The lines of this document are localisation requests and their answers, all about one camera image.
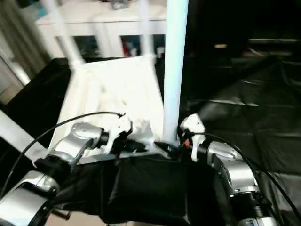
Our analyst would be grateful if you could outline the white upturned plastic table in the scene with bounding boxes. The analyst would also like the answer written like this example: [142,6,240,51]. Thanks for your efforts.
[47,56,182,163]

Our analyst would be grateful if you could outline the black work mat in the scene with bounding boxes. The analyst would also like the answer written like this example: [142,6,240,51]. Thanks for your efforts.
[0,54,301,226]

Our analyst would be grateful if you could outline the white glass-door cabinet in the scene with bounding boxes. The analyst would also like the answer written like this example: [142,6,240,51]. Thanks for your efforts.
[35,0,169,59]

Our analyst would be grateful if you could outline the grey crumpled object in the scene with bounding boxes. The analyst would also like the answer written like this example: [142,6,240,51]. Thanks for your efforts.
[112,0,130,10]

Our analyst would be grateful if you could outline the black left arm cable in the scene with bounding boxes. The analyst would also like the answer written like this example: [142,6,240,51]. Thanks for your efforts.
[0,112,126,194]

